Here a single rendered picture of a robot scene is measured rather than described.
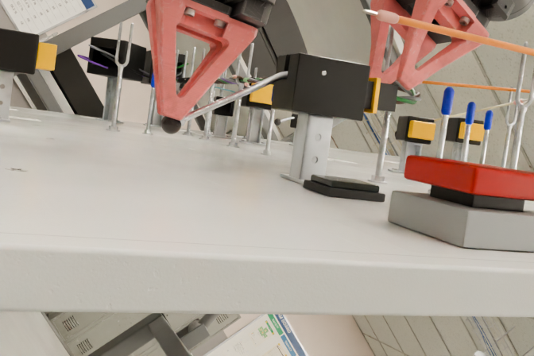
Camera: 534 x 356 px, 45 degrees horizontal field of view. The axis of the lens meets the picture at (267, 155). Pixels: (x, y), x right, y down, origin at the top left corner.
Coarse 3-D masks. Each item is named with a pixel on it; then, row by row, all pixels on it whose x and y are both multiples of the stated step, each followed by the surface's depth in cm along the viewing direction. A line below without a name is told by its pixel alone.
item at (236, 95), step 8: (280, 72) 46; (264, 80) 45; (272, 80) 46; (248, 88) 45; (256, 88) 45; (232, 96) 45; (240, 96) 45; (208, 104) 44; (216, 104) 44; (224, 104) 45; (192, 112) 44; (200, 112) 44; (184, 120) 44
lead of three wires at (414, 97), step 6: (396, 84) 57; (402, 90) 56; (408, 90) 55; (414, 90) 54; (402, 96) 50; (408, 96) 51; (414, 96) 51; (402, 102) 50; (408, 102) 50; (414, 102) 51
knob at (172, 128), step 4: (164, 116) 43; (164, 120) 43; (168, 120) 43; (172, 120) 43; (176, 120) 43; (164, 124) 43; (168, 124) 43; (172, 124) 43; (176, 124) 43; (180, 124) 43; (164, 128) 43; (168, 128) 43; (172, 128) 43; (176, 128) 43; (168, 132) 43; (172, 132) 43; (176, 132) 44
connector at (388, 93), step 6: (372, 84) 47; (384, 84) 47; (390, 84) 48; (372, 90) 47; (384, 90) 48; (390, 90) 48; (396, 90) 48; (366, 96) 47; (384, 96) 48; (390, 96) 48; (396, 96) 48; (366, 102) 47; (378, 102) 47; (384, 102) 48; (390, 102) 48; (396, 102) 48; (366, 108) 47; (378, 108) 47; (384, 108) 48; (390, 108) 48
